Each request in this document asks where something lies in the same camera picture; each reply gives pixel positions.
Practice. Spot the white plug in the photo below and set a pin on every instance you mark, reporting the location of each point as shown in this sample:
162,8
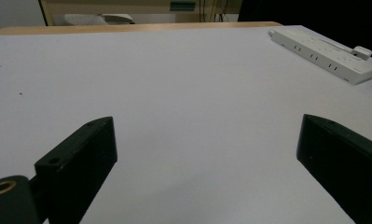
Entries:
361,52

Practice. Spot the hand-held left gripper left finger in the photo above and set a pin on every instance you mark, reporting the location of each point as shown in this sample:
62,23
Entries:
81,158

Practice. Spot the white office chair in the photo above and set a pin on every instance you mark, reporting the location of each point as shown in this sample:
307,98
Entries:
96,18

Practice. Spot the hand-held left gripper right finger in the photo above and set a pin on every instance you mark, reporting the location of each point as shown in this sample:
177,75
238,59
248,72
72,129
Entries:
342,158

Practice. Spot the white power strip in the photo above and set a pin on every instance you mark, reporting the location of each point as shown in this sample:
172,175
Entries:
323,54

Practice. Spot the wooden table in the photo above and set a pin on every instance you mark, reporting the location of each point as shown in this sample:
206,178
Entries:
137,27

